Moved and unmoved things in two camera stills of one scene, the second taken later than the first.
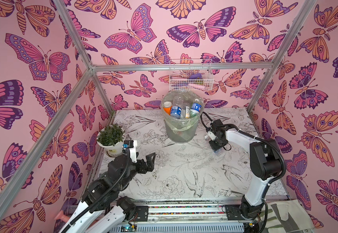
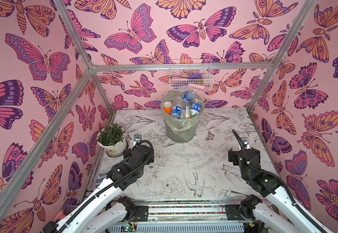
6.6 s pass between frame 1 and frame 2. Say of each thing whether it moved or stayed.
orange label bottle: stayed
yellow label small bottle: stayed
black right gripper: moved
